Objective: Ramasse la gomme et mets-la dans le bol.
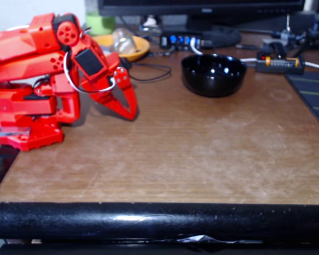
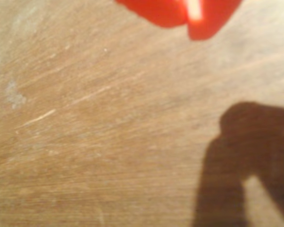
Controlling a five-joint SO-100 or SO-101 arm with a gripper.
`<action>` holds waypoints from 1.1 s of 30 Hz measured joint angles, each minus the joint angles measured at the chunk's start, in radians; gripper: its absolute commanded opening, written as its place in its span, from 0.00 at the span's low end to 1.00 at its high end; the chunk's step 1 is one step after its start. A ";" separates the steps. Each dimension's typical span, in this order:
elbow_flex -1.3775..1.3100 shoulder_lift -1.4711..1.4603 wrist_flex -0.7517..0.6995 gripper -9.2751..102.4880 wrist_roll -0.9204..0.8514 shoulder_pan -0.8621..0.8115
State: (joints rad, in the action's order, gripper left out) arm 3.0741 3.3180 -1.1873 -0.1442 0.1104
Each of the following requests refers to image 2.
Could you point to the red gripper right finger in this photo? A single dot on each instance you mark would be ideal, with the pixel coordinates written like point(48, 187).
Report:
point(203, 26)

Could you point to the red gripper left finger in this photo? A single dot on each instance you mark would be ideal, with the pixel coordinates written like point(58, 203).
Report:
point(156, 11)

